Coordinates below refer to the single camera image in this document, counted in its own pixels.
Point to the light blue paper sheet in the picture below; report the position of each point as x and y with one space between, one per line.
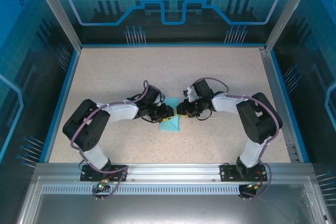
170 127

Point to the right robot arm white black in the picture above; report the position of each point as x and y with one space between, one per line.
249 153

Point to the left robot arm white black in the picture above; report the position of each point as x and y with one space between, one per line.
123 111

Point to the black base plate left arm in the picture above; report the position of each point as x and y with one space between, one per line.
86 174

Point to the black base plate right arm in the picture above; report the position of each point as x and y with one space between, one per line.
227 172

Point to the grey sheet metal panel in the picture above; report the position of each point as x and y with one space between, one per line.
168 208

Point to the aluminium mounting rail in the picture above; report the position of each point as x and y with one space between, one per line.
173 171

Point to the aluminium side rail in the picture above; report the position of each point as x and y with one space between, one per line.
273 82

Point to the aluminium frame post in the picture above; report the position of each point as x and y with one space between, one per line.
60 14
286 14

